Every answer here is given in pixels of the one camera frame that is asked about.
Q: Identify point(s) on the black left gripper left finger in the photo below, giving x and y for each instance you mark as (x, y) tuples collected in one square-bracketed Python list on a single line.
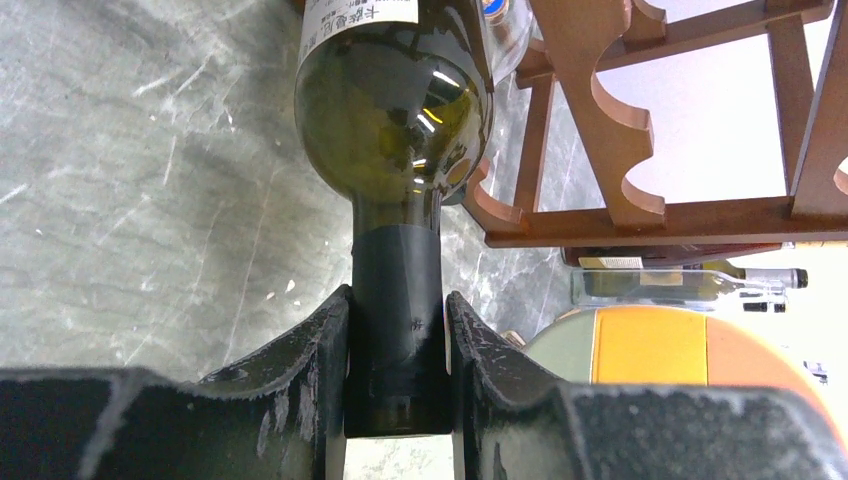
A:
[(273, 414)]

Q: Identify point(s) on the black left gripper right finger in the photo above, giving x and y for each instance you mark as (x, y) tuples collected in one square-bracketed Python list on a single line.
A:
[(513, 419)]

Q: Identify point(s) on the clear glass bottle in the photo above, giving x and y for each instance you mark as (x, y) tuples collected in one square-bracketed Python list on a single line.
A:
[(698, 290)]

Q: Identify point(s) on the black capped bottle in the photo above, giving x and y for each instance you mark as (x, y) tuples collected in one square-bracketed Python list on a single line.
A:
[(394, 107)]

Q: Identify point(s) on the dark bottle white label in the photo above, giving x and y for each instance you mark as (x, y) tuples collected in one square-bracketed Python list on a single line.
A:
[(638, 257)]

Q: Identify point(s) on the dark green wine bottle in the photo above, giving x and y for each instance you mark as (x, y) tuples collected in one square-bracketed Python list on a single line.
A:
[(792, 278)]

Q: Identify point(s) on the brown wooden wine rack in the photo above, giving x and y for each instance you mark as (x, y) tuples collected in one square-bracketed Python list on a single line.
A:
[(722, 128)]

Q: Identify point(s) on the white cylindrical container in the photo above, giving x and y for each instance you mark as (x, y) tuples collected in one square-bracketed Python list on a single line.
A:
[(665, 345)]

